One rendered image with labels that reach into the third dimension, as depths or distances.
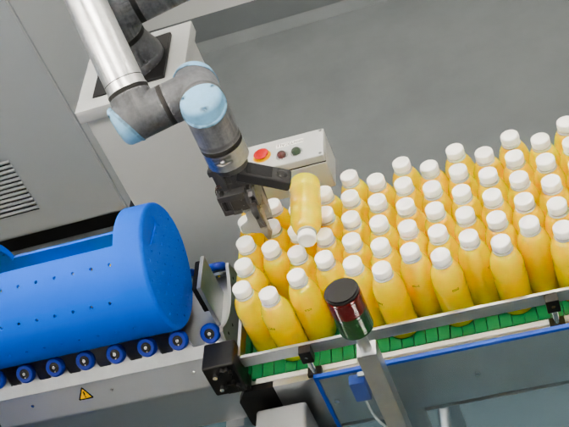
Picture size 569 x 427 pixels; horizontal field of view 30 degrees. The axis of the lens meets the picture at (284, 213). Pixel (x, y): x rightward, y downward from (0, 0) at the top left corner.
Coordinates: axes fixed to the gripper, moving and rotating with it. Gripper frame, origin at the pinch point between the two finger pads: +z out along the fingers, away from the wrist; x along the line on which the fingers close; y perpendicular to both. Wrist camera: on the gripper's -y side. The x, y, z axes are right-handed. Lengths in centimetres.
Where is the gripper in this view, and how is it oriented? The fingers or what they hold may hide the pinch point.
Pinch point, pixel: (271, 226)
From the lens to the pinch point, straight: 231.6
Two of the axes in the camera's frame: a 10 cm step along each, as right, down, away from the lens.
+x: -0.2, 6.6, -7.5
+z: 3.2, 7.1, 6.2
